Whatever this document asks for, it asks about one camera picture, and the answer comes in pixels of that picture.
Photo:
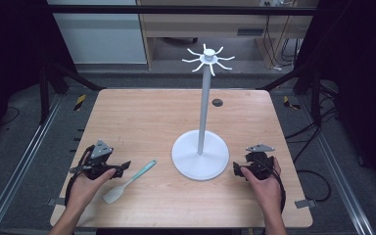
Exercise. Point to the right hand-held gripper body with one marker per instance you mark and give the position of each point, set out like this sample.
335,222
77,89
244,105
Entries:
260,160

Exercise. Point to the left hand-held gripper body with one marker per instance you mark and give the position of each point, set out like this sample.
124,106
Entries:
98,156

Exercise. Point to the white hook rack stand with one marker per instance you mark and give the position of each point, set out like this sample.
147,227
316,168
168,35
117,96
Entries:
201,153

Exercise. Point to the person's right hand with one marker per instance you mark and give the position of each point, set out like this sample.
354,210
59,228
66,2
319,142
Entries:
265,188

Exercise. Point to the person's left hand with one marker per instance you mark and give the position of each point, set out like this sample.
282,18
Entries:
86,188

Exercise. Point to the yellow black striped tape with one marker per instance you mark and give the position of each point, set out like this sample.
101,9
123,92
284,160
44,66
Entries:
289,102

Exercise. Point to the dark round table grommet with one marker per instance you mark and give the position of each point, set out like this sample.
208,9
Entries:
217,102

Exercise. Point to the white cabinet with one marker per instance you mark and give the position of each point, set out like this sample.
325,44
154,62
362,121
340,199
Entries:
100,32

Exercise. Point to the light wooden desk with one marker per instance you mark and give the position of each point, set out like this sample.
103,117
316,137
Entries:
209,29

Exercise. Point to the grey table edge bracket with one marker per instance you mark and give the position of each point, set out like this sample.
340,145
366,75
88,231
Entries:
53,201
305,203

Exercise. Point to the grey metal floor rail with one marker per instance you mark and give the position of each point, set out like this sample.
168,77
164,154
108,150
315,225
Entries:
19,163
342,182

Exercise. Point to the black metal frame stand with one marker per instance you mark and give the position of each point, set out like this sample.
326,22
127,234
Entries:
45,91
306,84

